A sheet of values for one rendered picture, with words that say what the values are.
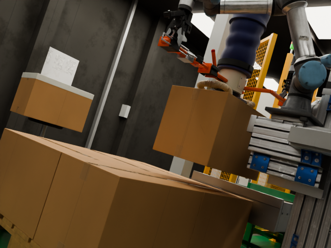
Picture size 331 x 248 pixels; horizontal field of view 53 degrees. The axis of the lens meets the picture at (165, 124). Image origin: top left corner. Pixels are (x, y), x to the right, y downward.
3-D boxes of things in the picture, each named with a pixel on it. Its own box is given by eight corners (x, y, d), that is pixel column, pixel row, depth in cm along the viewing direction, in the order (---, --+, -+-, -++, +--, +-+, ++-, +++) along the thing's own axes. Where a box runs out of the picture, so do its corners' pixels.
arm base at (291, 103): (314, 122, 167) (319, 103, 168) (305, 113, 156) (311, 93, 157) (284, 117, 177) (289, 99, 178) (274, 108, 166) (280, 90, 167)
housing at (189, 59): (183, 62, 182) (186, 54, 182) (193, 63, 177) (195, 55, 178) (176, 57, 177) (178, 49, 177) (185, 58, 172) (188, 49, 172)
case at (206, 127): (206, 165, 241) (222, 112, 244) (256, 181, 215) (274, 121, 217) (151, 148, 197) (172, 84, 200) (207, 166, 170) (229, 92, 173)
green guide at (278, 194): (293, 201, 428) (295, 195, 429) (302, 204, 421) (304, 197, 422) (238, 188, 307) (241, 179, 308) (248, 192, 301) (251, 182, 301)
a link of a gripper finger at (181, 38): (189, 47, 166) (188, 32, 169) (182, 43, 161) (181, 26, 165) (183, 50, 168) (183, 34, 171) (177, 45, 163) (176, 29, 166)
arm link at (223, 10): (296, 0, 179) (204, 2, 188) (300, -11, 169) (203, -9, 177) (295, 21, 178) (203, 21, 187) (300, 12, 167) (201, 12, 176)
